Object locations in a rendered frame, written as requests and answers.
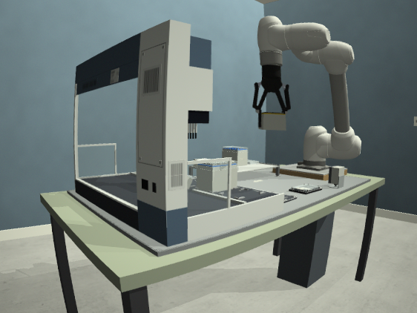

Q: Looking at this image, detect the yellow tip rack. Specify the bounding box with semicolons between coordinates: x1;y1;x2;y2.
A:
258;112;286;131

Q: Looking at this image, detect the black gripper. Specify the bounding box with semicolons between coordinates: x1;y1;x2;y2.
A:
252;65;291;128

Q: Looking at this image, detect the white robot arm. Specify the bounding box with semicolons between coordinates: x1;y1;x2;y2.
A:
257;16;361;171

